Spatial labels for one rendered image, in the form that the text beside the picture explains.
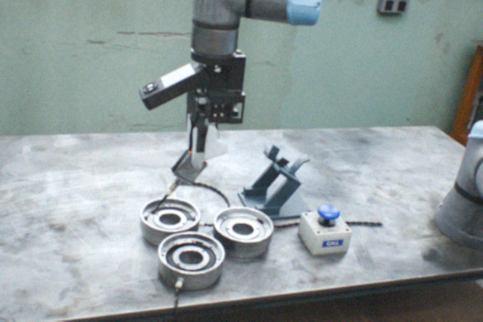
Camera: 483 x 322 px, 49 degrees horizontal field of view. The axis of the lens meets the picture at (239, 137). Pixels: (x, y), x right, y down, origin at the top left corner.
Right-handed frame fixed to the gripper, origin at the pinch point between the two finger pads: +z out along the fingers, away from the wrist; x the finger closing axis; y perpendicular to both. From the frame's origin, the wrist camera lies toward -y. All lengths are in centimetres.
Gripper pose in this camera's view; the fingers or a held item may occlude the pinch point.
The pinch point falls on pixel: (192, 161)
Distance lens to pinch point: 93.3
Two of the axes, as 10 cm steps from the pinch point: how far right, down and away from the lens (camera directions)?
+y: 9.5, -0.4, 3.1
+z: -1.0, 9.0, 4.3
